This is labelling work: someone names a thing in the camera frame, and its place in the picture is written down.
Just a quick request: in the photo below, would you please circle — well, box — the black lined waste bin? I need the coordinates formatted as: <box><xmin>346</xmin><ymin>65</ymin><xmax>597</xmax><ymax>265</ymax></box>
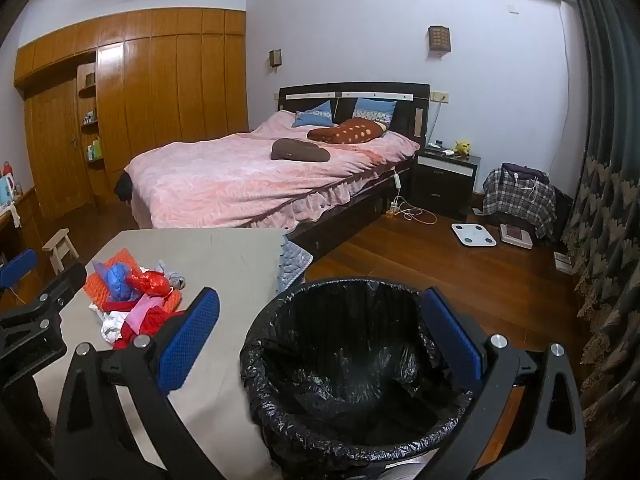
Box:
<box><xmin>239</xmin><ymin>277</ymin><xmax>488</xmax><ymax>466</ymax></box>

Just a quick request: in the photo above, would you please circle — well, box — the dark green patterned curtain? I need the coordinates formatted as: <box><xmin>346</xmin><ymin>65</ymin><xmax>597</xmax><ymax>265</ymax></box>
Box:
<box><xmin>557</xmin><ymin>0</ymin><xmax>640</xmax><ymax>480</ymax></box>

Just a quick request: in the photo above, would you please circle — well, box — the blue quilted cloth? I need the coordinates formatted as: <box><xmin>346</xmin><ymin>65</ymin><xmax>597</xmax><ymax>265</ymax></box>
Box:
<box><xmin>275</xmin><ymin>232</ymin><xmax>315</xmax><ymax>293</ymax></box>

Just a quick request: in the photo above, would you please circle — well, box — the white scale with red centre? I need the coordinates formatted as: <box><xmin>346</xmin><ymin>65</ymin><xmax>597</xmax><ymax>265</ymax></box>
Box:
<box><xmin>499</xmin><ymin>223</ymin><xmax>535</xmax><ymax>249</ymax></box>

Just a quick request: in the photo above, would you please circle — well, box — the red shiny wrapper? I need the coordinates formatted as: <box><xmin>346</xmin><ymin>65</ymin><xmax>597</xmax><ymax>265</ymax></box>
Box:
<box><xmin>127</xmin><ymin>270</ymin><xmax>171</xmax><ymax>296</ymax></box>

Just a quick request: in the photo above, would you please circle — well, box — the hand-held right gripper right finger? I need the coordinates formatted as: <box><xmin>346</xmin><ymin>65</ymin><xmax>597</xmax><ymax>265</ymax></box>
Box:
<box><xmin>422</xmin><ymin>287</ymin><xmax>586</xmax><ymax>480</ymax></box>

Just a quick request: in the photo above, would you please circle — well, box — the dark wooden bed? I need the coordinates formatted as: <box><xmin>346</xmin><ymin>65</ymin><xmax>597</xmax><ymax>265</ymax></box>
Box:
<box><xmin>122</xmin><ymin>82</ymin><xmax>432</xmax><ymax>261</ymax></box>

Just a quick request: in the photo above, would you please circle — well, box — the grey cloth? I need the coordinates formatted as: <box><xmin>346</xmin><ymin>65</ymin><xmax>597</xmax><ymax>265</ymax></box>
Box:
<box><xmin>155</xmin><ymin>260</ymin><xmax>187</xmax><ymax>291</ymax></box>

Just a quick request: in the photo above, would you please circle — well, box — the black bag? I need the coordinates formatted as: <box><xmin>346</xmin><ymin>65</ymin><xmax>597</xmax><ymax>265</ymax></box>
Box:
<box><xmin>552</xmin><ymin>185</ymin><xmax>576</xmax><ymax>246</ymax></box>

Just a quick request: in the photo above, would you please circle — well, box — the dark jacket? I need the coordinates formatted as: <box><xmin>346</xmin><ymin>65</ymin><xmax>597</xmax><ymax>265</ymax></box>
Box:
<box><xmin>501</xmin><ymin>162</ymin><xmax>551</xmax><ymax>186</ymax></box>

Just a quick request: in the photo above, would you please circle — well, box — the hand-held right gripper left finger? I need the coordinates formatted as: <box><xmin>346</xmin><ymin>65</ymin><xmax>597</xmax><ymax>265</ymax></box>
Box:
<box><xmin>55</xmin><ymin>287</ymin><xmax>221</xmax><ymax>480</ymax></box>

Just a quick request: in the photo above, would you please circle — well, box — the pink blanket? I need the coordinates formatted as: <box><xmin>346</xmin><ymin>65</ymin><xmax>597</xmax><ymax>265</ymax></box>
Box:
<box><xmin>125</xmin><ymin>110</ymin><xmax>421</xmax><ymax>231</ymax></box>

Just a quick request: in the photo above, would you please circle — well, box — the white cable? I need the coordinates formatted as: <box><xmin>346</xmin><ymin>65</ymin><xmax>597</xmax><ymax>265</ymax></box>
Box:
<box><xmin>397</xmin><ymin>195</ymin><xmax>437</xmax><ymax>224</ymax></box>

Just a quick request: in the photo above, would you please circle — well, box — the white bathroom scale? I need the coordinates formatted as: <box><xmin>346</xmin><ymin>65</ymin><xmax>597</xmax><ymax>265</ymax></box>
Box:
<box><xmin>451</xmin><ymin>221</ymin><xmax>497</xmax><ymax>247</ymax></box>

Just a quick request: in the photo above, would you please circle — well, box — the brown cushion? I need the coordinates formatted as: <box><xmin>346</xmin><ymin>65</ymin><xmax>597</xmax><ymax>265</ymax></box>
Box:
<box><xmin>271</xmin><ymin>137</ymin><xmax>332</xmax><ymax>163</ymax></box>

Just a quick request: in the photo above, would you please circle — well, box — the brown dotted pillow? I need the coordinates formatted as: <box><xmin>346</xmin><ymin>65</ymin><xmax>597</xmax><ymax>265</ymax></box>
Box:
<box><xmin>306</xmin><ymin>118</ymin><xmax>390</xmax><ymax>145</ymax></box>

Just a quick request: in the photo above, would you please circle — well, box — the wooden desk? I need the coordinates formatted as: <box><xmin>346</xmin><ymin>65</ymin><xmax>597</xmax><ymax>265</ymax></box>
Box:
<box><xmin>0</xmin><ymin>187</ymin><xmax>40</xmax><ymax>261</ymax></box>

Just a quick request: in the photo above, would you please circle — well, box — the large wall lamp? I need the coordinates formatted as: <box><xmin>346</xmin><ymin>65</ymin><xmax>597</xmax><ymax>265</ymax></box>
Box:
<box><xmin>427</xmin><ymin>25</ymin><xmax>452</xmax><ymax>56</ymax></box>

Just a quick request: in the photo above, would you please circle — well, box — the pink paper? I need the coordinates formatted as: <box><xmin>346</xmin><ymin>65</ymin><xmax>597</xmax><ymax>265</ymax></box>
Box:
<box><xmin>122</xmin><ymin>294</ymin><xmax>166</xmax><ymax>331</ymax></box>

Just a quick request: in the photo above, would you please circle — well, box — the blue plastic bag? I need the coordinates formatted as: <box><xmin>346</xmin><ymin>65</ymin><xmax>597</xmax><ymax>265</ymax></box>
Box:
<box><xmin>102</xmin><ymin>262</ymin><xmax>136</xmax><ymax>301</ymax></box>

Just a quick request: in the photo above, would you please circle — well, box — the black cloth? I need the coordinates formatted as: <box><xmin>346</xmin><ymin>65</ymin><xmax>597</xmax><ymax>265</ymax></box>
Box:
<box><xmin>114</xmin><ymin>170</ymin><xmax>133</xmax><ymax>206</ymax></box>

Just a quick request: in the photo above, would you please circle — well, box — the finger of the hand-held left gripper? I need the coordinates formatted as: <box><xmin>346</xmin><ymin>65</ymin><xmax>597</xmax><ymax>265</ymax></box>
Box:
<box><xmin>0</xmin><ymin>262</ymin><xmax>87</xmax><ymax>328</ymax></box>
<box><xmin>0</xmin><ymin>248</ymin><xmax>39</xmax><ymax>291</ymax></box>

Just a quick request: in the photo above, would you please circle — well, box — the white tissue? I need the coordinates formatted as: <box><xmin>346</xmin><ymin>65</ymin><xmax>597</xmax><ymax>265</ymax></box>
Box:
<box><xmin>90</xmin><ymin>302</ymin><xmax>126</xmax><ymax>343</ymax></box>

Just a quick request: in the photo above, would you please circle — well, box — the wooden wardrobe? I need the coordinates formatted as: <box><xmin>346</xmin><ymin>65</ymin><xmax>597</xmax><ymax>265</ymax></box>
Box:
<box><xmin>13</xmin><ymin>7</ymin><xmax>249</xmax><ymax>221</ymax></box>

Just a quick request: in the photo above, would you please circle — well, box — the blue striped pillow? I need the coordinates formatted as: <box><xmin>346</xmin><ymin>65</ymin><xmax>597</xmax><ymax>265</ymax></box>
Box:
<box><xmin>352</xmin><ymin>96</ymin><xmax>397</xmax><ymax>122</ymax></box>

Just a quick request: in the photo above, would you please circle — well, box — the dark nightstand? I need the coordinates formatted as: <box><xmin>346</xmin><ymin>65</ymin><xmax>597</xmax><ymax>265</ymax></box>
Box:
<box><xmin>411</xmin><ymin>146</ymin><xmax>482</xmax><ymax>208</ymax></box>

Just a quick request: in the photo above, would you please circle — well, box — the plaid cloth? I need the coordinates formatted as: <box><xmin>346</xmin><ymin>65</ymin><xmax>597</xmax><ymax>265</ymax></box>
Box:
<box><xmin>481</xmin><ymin>165</ymin><xmax>557</xmax><ymax>241</ymax></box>

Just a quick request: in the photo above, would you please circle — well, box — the small wooden stool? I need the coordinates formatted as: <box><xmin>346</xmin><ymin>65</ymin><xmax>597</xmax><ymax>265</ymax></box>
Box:
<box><xmin>42</xmin><ymin>228</ymin><xmax>78</xmax><ymax>273</ymax></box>

